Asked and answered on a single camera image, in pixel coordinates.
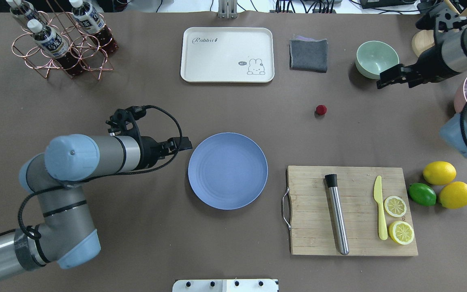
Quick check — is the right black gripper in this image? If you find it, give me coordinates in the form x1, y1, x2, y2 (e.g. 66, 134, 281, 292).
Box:
377, 45, 459, 89

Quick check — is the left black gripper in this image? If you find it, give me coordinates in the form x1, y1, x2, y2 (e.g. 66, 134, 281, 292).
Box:
138, 136, 193, 169

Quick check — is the blue plate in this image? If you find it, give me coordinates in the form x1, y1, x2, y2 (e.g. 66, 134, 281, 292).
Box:
188, 132, 268, 210

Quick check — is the red strawberry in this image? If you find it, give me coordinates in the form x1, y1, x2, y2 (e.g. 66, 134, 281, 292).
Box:
315, 105, 328, 116

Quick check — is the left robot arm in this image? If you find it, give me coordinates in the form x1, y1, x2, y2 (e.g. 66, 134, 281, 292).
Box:
0, 134, 192, 281

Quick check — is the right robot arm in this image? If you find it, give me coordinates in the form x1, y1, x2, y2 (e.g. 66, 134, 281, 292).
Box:
377, 10, 467, 158

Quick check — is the mint green bowl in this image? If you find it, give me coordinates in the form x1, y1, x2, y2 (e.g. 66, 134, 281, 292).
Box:
355, 41, 400, 80

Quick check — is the wooden cup stand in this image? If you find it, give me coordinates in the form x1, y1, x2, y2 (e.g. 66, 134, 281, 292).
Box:
411, 0, 467, 57

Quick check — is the pink bowl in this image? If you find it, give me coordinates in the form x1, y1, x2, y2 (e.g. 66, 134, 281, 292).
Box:
454, 77, 467, 113

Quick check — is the grey folded cloth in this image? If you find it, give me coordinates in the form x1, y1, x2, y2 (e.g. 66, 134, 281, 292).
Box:
289, 36, 328, 73

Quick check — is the yellow lemon far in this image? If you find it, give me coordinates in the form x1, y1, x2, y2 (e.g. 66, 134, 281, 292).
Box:
422, 161, 456, 185

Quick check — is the cream rabbit tray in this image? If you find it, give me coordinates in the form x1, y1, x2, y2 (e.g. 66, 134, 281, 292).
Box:
180, 27, 275, 83

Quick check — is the yellow plastic knife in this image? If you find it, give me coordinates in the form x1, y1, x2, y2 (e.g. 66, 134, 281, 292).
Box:
373, 176, 388, 240

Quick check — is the green lime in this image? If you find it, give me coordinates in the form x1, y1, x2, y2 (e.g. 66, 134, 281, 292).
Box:
408, 183, 437, 206

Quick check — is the steel muddler black cap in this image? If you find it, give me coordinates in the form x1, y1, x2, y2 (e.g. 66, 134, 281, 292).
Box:
325, 174, 349, 256

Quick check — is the yellow lemon near bowl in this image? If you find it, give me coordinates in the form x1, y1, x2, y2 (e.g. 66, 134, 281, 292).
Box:
439, 181, 467, 209

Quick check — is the lemon half back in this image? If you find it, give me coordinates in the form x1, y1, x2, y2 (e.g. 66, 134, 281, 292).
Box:
383, 195, 407, 218

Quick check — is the lemon half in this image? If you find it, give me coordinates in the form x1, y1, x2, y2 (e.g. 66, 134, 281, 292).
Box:
383, 195, 407, 218
388, 221, 415, 245

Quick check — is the tea bottle two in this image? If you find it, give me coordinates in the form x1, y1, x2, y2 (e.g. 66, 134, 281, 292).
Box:
70, 0, 118, 55

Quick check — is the lemon half front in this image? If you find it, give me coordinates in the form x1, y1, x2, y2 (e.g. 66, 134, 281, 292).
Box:
388, 221, 415, 245

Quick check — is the tea bottle one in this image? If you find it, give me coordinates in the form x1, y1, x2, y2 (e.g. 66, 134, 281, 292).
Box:
27, 19, 84, 76

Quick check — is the wooden cutting board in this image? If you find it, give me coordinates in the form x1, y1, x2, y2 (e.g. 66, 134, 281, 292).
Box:
287, 165, 418, 257

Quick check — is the tea bottle three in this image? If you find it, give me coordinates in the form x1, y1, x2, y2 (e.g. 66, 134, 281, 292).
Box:
6, 0, 47, 30

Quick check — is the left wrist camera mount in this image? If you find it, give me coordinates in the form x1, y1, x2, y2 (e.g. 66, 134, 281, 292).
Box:
105, 106, 147, 143

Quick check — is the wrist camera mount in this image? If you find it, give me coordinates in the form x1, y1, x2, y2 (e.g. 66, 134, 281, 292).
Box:
105, 106, 147, 143
416, 8, 467, 47

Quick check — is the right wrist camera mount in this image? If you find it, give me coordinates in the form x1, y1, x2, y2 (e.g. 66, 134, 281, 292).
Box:
416, 8, 467, 47

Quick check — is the aluminium frame post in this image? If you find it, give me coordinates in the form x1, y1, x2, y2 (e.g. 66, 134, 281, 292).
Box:
217, 0, 238, 19

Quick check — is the copper wire bottle rack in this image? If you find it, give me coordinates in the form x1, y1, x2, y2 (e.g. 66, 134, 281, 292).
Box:
7, 0, 119, 79

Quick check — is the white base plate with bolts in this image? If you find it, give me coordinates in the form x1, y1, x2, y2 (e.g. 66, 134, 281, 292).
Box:
172, 279, 279, 292

